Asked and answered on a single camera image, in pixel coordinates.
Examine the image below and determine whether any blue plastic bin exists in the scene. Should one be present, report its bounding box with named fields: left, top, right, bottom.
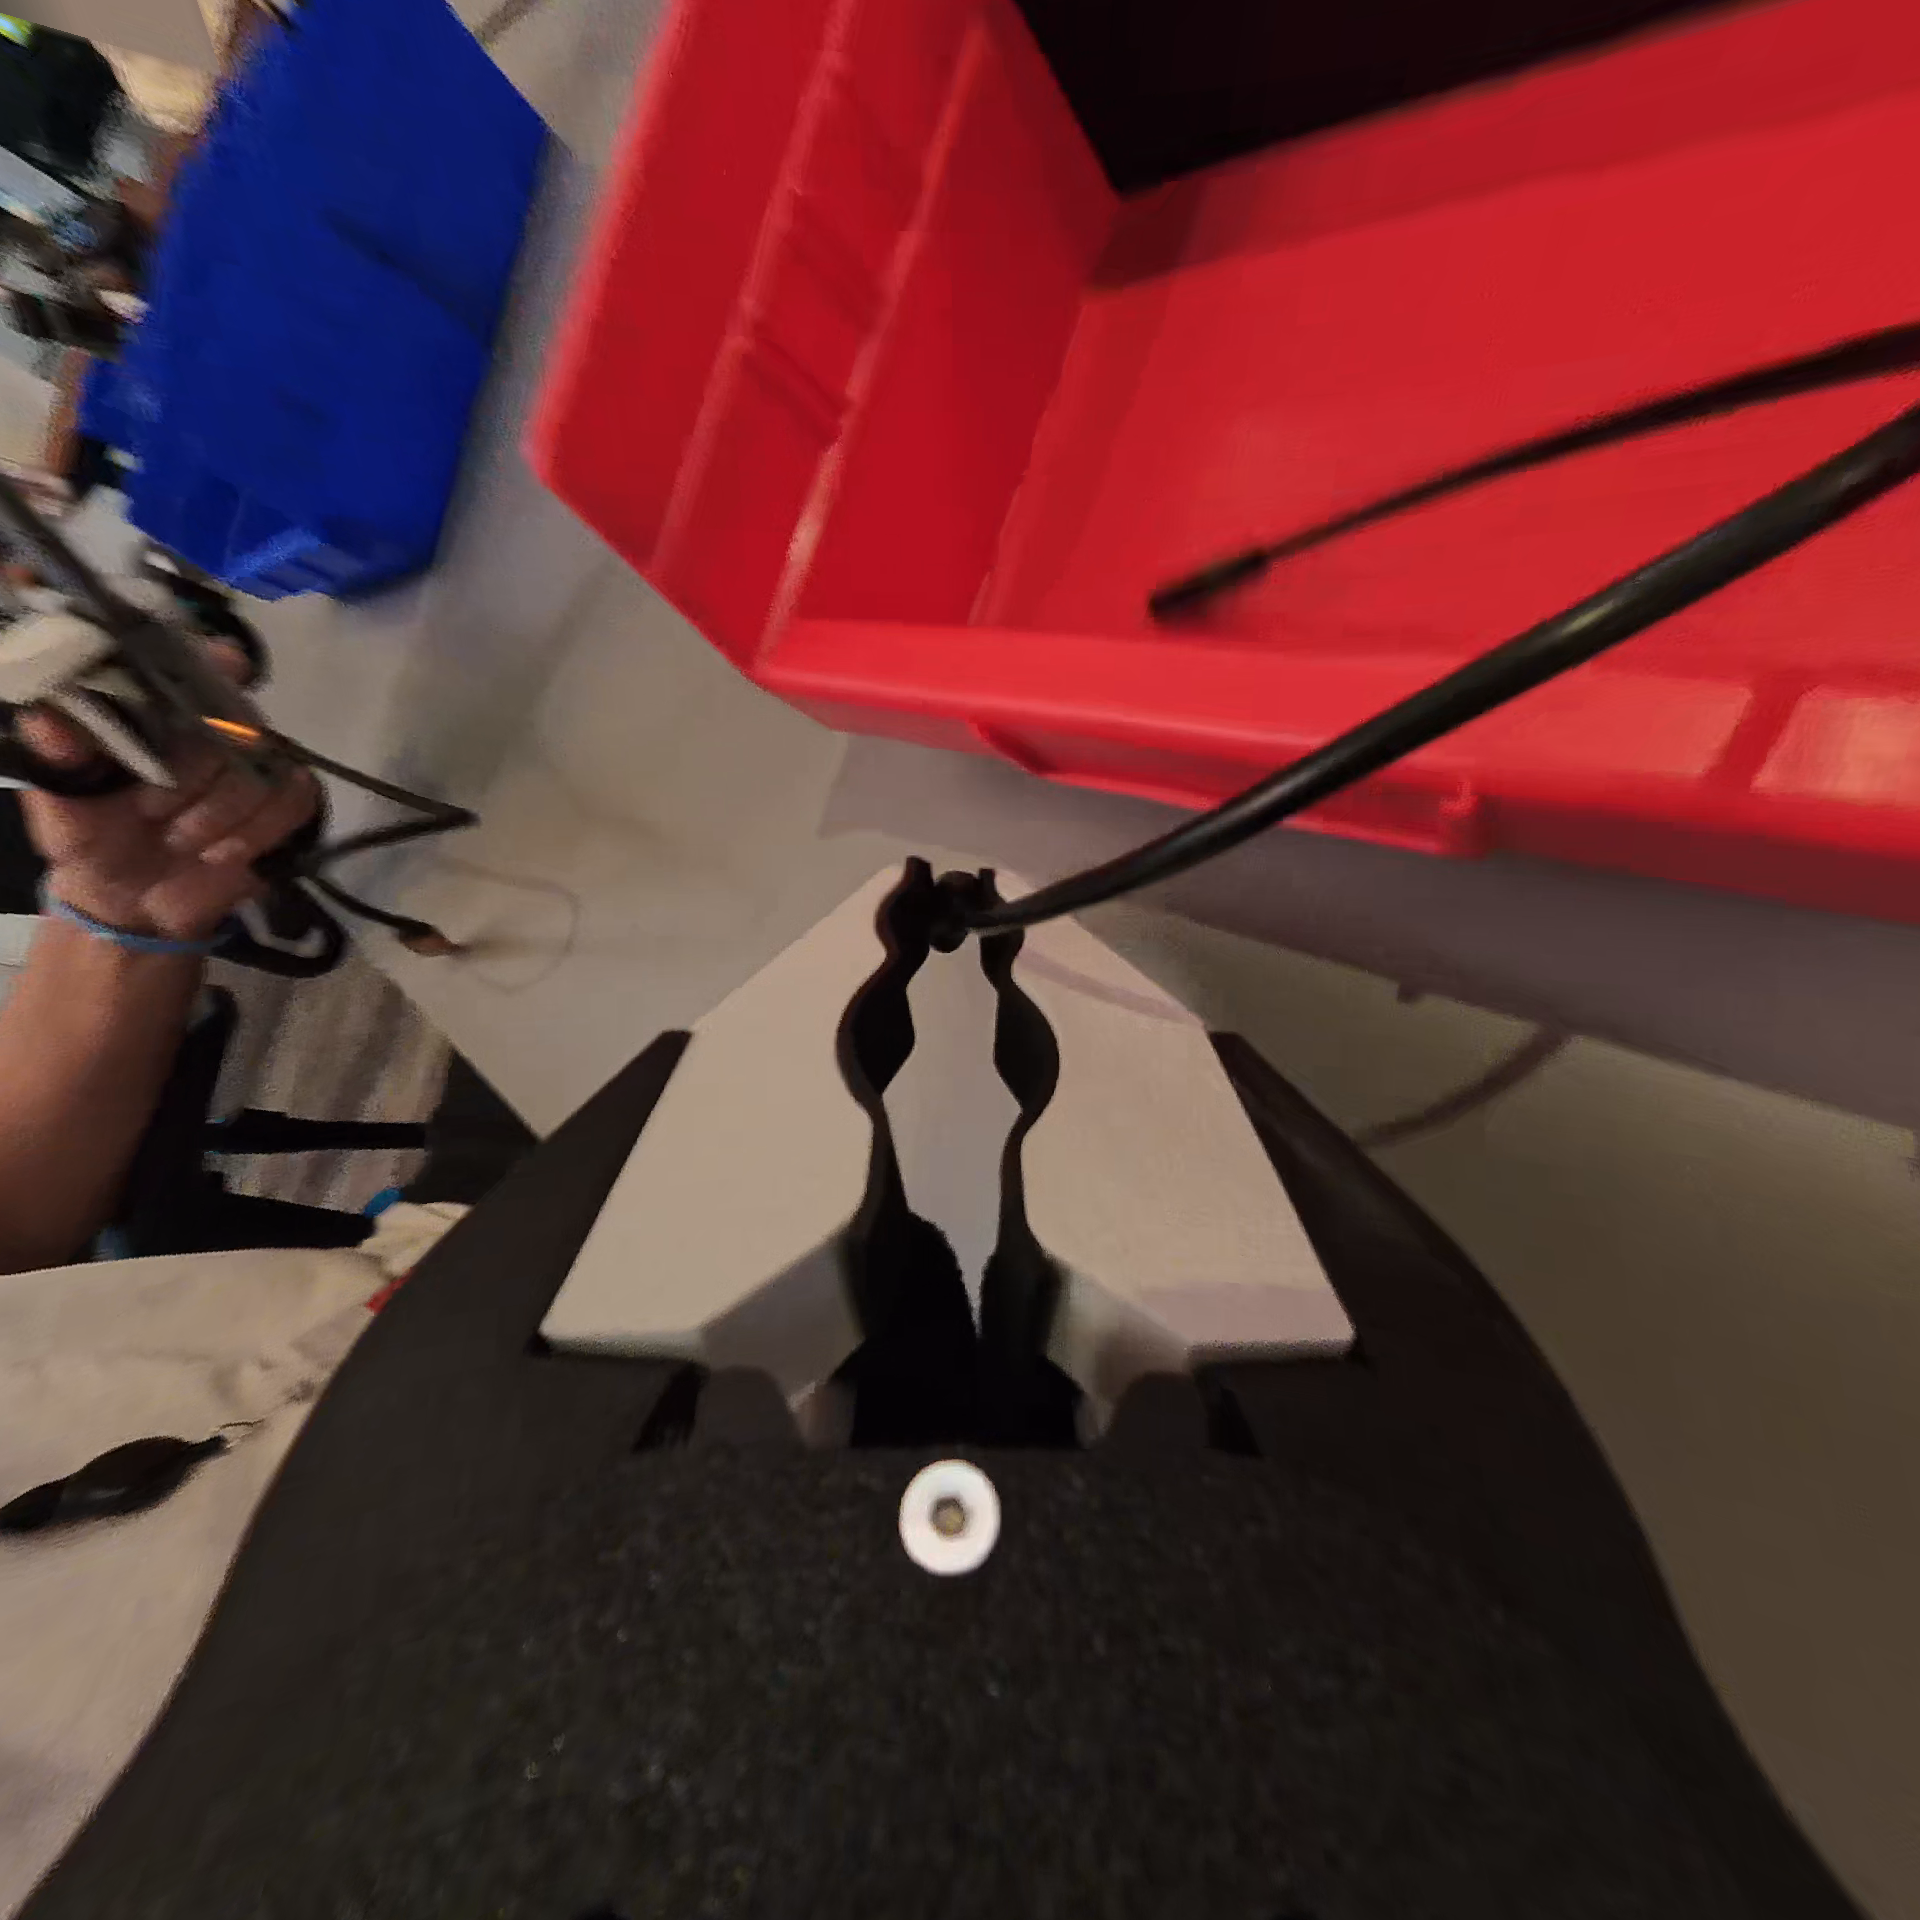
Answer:
left=73, top=0, right=548, bottom=602

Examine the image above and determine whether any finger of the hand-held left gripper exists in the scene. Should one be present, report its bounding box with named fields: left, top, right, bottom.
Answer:
left=66, top=660, right=264, bottom=788

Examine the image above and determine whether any red plastic bin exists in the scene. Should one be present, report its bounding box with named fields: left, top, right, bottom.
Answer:
left=525, top=0, right=1920, bottom=925

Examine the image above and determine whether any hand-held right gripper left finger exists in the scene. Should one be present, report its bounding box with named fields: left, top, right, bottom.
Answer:
left=536, top=861, right=937, bottom=1446

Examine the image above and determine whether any short orange-plug USB cable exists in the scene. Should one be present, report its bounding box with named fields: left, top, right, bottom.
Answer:
left=188, top=707, right=484, bottom=965

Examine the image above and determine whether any grey desk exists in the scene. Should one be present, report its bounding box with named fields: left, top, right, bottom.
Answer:
left=196, top=0, right=1920, bottom=1920

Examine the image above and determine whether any white t-shirt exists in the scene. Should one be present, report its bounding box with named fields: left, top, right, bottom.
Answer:
left=0, top=1195, right=473, bottom=1869

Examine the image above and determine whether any person's left hand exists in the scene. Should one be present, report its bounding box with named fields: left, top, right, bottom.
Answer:
left=27, top=706, right=331, bottom=943

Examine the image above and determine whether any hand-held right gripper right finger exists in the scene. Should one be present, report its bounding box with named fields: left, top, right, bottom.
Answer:
left=959, top=866, right=1357, bottom=1405

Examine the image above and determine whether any blue wrist strap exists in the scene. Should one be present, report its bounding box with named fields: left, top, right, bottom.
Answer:
left=37, top=892, right=230, bottom=965

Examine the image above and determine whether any person's left forearm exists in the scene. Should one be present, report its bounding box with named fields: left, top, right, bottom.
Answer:
left=0, top=899, right=227, bottom=1276

